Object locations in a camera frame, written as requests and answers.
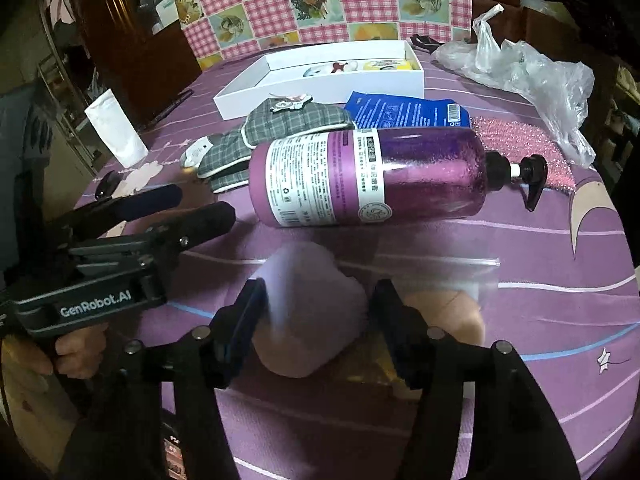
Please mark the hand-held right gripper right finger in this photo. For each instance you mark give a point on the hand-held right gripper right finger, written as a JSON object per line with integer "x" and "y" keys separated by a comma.
{"x": 395, "y": 327}

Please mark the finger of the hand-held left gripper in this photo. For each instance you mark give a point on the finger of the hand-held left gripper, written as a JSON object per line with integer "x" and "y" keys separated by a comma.
{"x": 150, "y": 199}
{"x": 205, "y": 220}

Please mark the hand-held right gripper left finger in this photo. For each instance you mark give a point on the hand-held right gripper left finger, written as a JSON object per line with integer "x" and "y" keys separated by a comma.
{"x": 246, "y": 317}

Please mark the grey plaid glove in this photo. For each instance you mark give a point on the grey plaid glove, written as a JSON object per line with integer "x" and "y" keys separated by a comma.
{"x": 225, "y": 160}

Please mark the lavender makeup sponge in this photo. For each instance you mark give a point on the lavender makeup sponge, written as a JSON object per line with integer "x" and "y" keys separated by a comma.
{"x": 310, "y": 310}

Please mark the grey plaid slippers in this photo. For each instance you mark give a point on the grey plaid slippers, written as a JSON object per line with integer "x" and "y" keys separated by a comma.
{"x": 300, "y": 121}

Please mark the white cardboard box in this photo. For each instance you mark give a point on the white cardboard box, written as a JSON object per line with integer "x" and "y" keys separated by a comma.
{"x": 300, "y": 96}

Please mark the pink sparkly cloth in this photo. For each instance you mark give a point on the pink sparkly cloth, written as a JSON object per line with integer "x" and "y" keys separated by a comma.
{"x": 505, "y": 135}

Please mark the person's left hand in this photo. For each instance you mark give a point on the person's left hand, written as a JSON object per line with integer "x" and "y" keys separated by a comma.
{"x": 80, "y": 352}

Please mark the small black object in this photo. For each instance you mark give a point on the small black object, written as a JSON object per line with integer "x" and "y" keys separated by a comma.
{"x": 107, "y": 183}

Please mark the beige makeup sponge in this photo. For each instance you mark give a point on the beige makeup sponge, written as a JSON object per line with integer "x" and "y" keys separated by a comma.
{"x": 450, "y": 320}

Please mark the clear zip bag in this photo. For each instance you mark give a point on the clear zip bag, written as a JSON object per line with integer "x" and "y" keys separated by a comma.
{"x": 425, "y": 270}

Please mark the white tube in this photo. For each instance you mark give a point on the white tube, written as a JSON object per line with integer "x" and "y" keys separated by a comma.
{"x": 116, "y": 127}

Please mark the black phone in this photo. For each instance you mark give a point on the black phone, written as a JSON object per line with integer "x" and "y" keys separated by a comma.
{"x": 170, "y": 106}

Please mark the purple pump bottle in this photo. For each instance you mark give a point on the purple pump bottle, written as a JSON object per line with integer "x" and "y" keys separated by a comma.
{"x": 400, "y": 175}

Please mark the dark wooden cabinet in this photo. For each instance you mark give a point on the dark wooden cabinet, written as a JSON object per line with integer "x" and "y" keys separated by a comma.
{"x": 125, "y": 35}

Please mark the white plush toy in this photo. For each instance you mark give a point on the white plush toy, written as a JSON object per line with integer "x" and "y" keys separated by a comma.
{"x": 332, "y": 67}

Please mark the blue printed packet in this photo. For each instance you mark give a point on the blue printed packet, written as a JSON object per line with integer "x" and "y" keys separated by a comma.
{"x": 400, "y": 112}

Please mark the pink checkered printed cloth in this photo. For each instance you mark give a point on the pink checkered printed cloth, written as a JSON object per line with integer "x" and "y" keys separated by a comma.
{"x": 260, "y": 10}

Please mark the yellow packet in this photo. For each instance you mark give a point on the yellow packet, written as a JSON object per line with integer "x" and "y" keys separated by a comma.
{"x": 387, "y": 64}

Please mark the clear plastic bag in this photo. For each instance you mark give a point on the clear plastic bag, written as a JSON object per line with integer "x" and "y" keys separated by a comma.
{"x": 540, "y": 75}

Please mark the black plastic frame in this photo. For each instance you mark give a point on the black plastic frame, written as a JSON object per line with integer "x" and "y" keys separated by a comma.
{"x": 425, "y": 42}

